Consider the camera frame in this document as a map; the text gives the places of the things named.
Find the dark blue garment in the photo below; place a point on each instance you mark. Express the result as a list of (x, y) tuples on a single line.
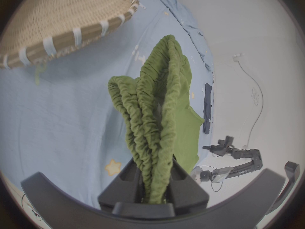
[(207, 104)]

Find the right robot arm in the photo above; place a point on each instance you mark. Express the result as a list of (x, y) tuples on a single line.
[(253, 157)]

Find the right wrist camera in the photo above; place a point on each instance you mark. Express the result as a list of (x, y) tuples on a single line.
[(226, 141)]

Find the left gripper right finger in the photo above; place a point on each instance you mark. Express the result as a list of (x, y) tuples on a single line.
[(185, 192)]

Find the pale blue quilt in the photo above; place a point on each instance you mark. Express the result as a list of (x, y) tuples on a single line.
[(190, 25)]

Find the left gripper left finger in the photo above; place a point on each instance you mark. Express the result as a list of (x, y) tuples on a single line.
[(124, 187)]

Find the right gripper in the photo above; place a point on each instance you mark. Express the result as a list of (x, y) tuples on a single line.
[(220, 149)]

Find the green shorts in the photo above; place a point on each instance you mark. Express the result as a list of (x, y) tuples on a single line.
[(152, 104)]

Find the round woven basket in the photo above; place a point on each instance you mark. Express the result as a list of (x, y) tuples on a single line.
[(59, 13)]

